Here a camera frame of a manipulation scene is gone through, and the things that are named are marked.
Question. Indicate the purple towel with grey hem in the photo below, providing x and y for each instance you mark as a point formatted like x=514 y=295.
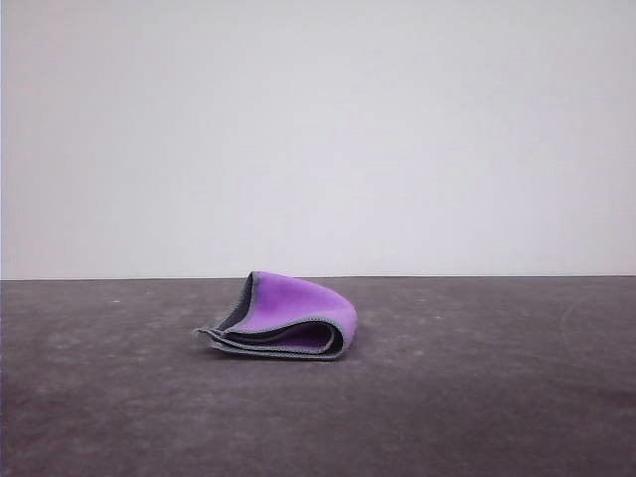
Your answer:
x=298 y=303

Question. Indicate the grey table cloth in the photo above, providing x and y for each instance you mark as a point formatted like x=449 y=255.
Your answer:
x=149 y=397

